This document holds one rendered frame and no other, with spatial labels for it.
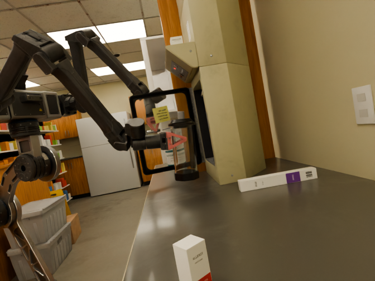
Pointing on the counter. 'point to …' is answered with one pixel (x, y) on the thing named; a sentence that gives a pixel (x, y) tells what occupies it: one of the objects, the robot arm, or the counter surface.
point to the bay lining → (203, 124)
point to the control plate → (178, 71)
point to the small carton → (176, 40)
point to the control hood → (182, 58)
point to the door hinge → (197, 124)
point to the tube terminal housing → (225, 88)
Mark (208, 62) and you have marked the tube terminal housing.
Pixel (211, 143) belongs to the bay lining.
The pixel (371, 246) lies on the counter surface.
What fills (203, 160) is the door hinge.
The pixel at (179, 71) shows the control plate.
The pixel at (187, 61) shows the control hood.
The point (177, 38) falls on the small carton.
